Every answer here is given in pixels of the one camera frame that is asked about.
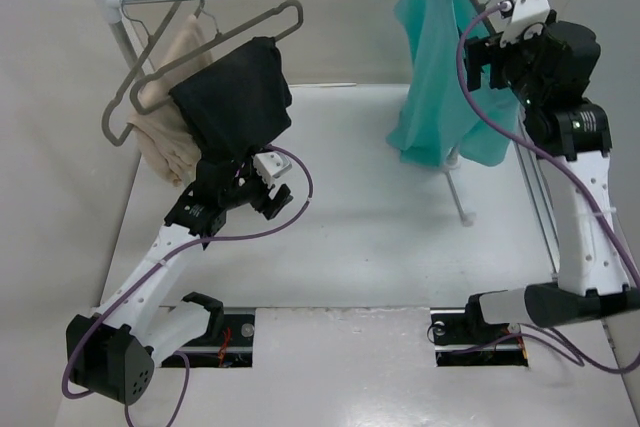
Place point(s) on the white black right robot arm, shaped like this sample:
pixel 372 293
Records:
pixel 548 69

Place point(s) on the beige shirt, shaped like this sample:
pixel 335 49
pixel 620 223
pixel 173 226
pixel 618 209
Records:
pixel 162 136

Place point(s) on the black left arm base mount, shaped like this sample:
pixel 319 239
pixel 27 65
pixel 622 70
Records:
pixel 228 344

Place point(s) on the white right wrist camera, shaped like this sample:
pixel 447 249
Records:
pixel 526 21

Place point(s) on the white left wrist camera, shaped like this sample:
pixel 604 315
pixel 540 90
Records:
pixel 271 166

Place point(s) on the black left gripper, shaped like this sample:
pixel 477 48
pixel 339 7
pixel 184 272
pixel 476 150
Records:
pixel 265 203

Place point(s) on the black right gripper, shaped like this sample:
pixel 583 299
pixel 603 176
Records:
pixel 488 50

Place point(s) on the grey hanger with black shirt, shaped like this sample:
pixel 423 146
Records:
pixel 206 47

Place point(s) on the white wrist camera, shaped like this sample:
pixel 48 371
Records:
pixel 526 21
pixel 271 166

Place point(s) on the grey hanger with beige shirt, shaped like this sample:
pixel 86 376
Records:
pixel 114 12

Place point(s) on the black shirt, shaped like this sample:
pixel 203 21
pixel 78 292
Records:
pixel 238 104

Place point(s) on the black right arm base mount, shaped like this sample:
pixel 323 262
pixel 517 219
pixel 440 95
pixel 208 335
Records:
pixel 462 338

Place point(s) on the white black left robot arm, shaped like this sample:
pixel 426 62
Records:
pixel 114 351

